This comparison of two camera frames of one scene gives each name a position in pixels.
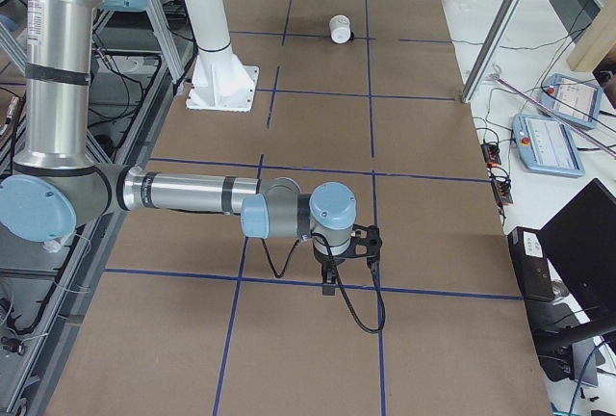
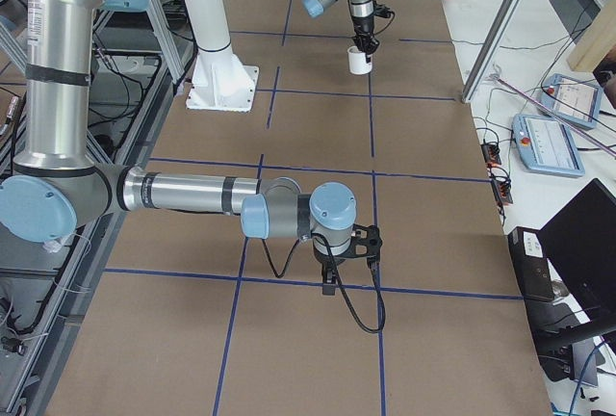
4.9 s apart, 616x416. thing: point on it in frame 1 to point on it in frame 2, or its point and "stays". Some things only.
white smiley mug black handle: (340, 29) to (359, 63)
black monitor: (579, 245) stays
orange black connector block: (491, 153) stays
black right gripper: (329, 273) stays
